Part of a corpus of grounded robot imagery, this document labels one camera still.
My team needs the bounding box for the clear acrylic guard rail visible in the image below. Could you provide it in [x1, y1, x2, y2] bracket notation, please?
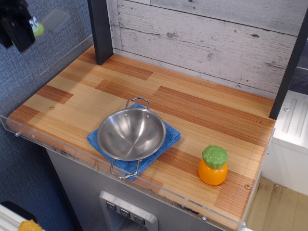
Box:
[0, 36, 274, 231]

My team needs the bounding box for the silver dispenser button panel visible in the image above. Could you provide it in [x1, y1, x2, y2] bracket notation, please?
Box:
[99, 190, 159, 231]

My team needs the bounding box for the green handled grey spatula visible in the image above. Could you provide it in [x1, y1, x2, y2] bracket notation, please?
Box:
[11, 8, 71, 46]

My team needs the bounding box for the blue folded cloth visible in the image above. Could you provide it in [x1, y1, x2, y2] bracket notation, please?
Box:
[86, 103, 181, 182]

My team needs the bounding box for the yellow object bottom left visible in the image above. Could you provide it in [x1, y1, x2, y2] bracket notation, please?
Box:
[18, 220, 43, 231]

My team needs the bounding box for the orange toy carrot green top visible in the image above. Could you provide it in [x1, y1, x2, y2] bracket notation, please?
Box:
[198, 145, 229, 186]

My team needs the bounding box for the dark grey post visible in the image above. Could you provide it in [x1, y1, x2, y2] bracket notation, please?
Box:
[269, 11, 308, 120]
[88, 0, 114, 65]

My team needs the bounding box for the white ridged side counter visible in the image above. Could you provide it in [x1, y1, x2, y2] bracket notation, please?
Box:
[261, 90, 308, 195]

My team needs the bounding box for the dark grey left post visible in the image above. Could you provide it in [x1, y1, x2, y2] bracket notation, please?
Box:
[88, 0, 114, 65]

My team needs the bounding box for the dark grey right post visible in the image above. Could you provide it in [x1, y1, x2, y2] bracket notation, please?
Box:
[269, 11, 308, 120]

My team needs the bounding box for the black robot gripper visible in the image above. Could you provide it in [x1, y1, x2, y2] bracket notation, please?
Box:
[0, 0, 36, 52]

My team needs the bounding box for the silver metal pan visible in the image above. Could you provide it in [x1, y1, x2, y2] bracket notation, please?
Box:
[97, 97, 167, 180]

